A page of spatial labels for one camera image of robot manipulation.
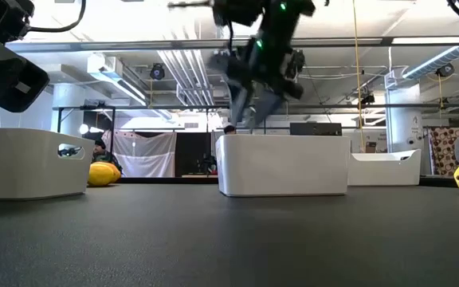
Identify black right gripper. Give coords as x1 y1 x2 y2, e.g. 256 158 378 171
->
213 37 306 128

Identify white plastic basket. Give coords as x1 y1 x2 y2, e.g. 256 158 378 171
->
215 134 351 198
347 149 422 187
0 128 96 201

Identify black monitor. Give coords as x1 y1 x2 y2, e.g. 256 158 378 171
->
289 122 343 137

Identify white ceiling pipes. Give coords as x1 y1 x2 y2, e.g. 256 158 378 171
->
156 49 217 107

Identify white hanging cloth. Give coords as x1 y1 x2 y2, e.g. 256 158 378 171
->
112 130 178 179

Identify grey overhead beam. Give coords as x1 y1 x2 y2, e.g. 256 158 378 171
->
6 37 459 53

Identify black table mat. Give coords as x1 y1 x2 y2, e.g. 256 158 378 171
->
0 183 459 287

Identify brown dotted curtain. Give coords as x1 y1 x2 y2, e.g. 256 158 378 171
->
428 126 459 177

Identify black hanging cable reel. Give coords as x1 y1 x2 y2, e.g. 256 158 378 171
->
149 62 167 81
358 92 376 108
287 49 307 83
435 62 456 79

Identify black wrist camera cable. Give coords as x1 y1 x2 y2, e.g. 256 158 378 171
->
26 0 87 33

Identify black workstation frame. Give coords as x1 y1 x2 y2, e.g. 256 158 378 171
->
52 103 459 136

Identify yellow hanging cord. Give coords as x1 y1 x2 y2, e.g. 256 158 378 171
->
351 0 366 155

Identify black aluminium rig frame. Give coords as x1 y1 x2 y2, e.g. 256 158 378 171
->
117 175 459 188

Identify ribbed ceiling duct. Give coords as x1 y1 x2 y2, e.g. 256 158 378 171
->
401 45 459 81

